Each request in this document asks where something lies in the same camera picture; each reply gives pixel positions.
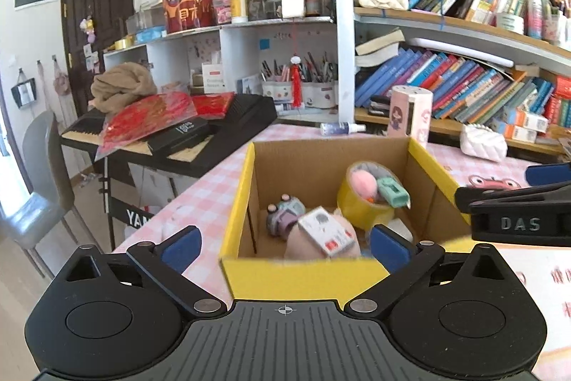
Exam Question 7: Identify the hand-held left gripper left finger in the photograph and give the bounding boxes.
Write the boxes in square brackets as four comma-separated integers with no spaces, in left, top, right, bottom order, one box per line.
[61,226,228,318]

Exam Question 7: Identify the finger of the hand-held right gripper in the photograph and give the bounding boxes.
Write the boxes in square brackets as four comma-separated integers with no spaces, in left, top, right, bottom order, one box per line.
[525,164,571,186]
[455,184,571,214]

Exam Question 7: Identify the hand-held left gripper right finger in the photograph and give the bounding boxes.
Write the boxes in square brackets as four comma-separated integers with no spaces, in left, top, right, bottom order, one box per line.
[343,224,515,317]

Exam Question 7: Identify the white charger plug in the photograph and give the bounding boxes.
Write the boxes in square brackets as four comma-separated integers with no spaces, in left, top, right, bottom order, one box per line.
[386,218,415,243]

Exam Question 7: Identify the yellow tape roll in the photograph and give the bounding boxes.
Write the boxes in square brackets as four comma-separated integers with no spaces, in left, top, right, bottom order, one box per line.
[337,161,404,232]

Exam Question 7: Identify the green correction tape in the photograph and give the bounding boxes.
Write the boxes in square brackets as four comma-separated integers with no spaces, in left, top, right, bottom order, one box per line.
[376,177,411,210]

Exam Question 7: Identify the white staple box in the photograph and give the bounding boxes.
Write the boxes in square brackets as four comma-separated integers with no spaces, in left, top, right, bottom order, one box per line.
[297,206,358,257]

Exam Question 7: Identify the pink egg with orange clip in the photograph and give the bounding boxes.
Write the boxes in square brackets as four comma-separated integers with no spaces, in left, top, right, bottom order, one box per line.
[349,170,381,202]

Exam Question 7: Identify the yellow cardboard box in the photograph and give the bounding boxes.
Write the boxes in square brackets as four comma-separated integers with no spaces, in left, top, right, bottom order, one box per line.
[218,136,476,302]

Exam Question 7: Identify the pink plush toy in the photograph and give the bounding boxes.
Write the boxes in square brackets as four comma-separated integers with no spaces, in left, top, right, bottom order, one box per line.
[285,209,369,260]

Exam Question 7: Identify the small grey purple toy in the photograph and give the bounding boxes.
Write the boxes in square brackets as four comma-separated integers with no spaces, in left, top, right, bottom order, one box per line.
[266,194,306,236]

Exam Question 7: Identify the white quilted pouch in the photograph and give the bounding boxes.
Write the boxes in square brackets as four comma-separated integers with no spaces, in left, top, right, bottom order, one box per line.
[460,123,508,163]

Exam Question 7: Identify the white orange small box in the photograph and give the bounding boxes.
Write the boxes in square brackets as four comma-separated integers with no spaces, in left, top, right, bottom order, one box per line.
[493,120,538,143]
[502,106,549,132]

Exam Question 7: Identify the black keyboard stand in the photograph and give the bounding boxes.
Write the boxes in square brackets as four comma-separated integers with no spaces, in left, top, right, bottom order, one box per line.
[96,158,157,248]

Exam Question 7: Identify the long black box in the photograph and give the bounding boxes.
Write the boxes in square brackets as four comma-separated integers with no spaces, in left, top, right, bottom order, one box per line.
[146,117,210,154]

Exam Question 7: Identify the pink cylindrical container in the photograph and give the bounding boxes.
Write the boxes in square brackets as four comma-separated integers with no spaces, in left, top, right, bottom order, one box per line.
[387,85,433,150]

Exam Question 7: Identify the row of leaning books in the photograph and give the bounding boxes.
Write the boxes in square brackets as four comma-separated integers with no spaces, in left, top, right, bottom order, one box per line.
[355,46,571,127]

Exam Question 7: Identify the purple spray bottle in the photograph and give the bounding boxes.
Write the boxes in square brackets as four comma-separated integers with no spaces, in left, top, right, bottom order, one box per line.
[320,122,367,136]

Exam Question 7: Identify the red packets plastic bag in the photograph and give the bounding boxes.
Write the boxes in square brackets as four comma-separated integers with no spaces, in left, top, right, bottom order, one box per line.
[95,93,197,161]

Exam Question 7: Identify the black stapler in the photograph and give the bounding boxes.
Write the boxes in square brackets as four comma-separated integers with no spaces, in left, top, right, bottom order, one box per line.
[368,95,392,116]

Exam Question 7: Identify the black electronic keyboard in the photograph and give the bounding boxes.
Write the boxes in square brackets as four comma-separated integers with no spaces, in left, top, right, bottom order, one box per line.
[60,93,278,179]

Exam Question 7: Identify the red envelopes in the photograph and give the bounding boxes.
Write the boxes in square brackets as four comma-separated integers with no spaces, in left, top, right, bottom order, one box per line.
[191,92,236,118]

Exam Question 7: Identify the white tube lamp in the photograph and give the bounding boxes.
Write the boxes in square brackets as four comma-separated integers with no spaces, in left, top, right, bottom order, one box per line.
[404,36,516,69]

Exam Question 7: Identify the grey chair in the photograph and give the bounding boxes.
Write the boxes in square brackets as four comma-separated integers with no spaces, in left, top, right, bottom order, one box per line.
[0,110,96,279]

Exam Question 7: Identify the white jar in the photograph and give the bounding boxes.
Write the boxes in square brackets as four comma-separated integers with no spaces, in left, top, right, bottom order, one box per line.
[496,12,525,36]

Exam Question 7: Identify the white pen cup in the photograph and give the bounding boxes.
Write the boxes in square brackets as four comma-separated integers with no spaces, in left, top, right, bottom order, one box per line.
[261,60,295,102]
[300,53,337,109]

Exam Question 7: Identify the brown cloth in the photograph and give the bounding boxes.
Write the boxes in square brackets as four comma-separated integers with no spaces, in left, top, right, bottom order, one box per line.
[91,62,158,114]

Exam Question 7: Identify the white card box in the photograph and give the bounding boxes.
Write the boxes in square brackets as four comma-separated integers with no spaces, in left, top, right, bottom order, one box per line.
[202,63,226,92]

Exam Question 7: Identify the flat stacked thick books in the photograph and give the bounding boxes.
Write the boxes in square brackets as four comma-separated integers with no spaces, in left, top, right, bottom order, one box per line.
[354,27,406,68]

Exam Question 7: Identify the red tassel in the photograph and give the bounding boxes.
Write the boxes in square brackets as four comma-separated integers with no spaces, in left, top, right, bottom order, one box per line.
[289,55,304,109]

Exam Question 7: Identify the white bookshelf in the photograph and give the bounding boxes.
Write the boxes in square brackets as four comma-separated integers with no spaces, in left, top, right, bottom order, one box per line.
[103,0,571,167]

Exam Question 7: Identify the hanging pink bag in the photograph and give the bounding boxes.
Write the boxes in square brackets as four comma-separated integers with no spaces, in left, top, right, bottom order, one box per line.
[52,60,72,96]

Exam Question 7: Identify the blue tissue pack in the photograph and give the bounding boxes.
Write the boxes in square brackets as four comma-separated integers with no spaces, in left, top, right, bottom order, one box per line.
[134,26,168,44]

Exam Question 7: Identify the hanging dark tote bag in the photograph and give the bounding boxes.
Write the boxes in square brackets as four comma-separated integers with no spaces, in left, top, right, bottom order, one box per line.
[11,69,36,109]

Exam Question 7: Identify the pastel door charm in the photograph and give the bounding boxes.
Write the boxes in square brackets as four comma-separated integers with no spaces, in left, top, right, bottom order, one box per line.
[79,17,96,43]

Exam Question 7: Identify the pink small box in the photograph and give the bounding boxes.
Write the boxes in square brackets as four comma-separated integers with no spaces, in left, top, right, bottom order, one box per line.
[214,0,233,25]

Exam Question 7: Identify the red figure printed box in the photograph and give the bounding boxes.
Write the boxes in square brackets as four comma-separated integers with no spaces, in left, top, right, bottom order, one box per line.
[161,0,216,34]

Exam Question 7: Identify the white bottle yellow label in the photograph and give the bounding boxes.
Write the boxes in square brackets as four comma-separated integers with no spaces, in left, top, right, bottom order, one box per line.
[229,0,249,24]

